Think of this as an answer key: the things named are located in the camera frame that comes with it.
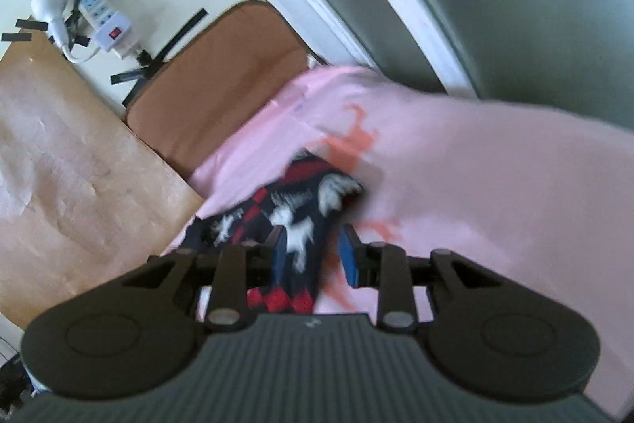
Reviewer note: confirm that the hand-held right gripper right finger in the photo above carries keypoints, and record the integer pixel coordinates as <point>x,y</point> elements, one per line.
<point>349,260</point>

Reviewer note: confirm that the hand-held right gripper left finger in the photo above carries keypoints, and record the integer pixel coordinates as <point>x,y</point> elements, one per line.
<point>279,257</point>

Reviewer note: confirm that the navy patterned small garment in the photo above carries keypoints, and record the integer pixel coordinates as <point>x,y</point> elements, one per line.
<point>297,200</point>

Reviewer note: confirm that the pink bed sheet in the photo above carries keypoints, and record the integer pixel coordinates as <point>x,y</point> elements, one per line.
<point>470,165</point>

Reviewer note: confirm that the brown padded board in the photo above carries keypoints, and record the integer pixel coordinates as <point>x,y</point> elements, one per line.
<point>213,81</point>

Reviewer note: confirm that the brown paper sheet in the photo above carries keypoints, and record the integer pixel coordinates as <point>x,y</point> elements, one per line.
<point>74,180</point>

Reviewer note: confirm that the black tape strips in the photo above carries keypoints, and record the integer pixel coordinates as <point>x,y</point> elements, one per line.
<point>190,22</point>

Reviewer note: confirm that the white power strip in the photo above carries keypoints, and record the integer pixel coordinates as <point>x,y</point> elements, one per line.
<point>101,14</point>

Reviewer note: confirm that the white window frame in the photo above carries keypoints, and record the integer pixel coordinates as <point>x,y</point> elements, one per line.
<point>317,6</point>

